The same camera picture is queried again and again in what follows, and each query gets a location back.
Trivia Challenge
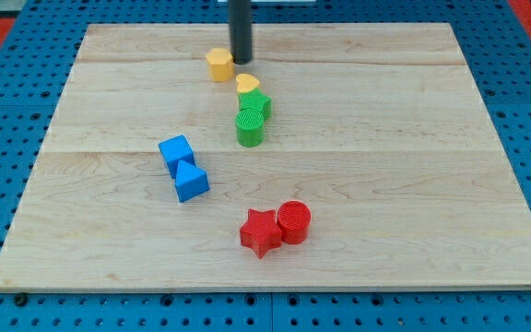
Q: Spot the yellow hexagon block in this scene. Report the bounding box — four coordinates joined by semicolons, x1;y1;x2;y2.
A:
206;48;234;82

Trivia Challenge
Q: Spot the yellow heart block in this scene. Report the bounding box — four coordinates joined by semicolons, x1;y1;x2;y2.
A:
235;73;260;94

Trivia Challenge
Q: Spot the green cylinder block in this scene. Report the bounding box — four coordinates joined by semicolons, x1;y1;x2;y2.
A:
235;109;265;148

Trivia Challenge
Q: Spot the red cylinder block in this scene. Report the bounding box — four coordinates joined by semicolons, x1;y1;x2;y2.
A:
277;200;312;244

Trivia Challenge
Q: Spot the green star block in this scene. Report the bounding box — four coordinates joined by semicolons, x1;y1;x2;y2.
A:
238;89;272;120

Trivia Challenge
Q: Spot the red star block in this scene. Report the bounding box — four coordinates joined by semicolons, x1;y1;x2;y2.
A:
239;208;282;259

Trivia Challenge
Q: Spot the blue triangular prism block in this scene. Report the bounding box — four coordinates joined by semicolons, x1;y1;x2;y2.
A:
175;160;210;202

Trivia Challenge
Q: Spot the blue cube block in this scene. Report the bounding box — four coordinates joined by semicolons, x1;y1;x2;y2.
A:
158;135;195;179

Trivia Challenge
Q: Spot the light wooden board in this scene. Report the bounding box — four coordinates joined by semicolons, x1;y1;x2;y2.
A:
0;23;531;293

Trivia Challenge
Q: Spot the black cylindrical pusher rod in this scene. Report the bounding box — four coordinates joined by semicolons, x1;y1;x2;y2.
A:
228;0;253;65

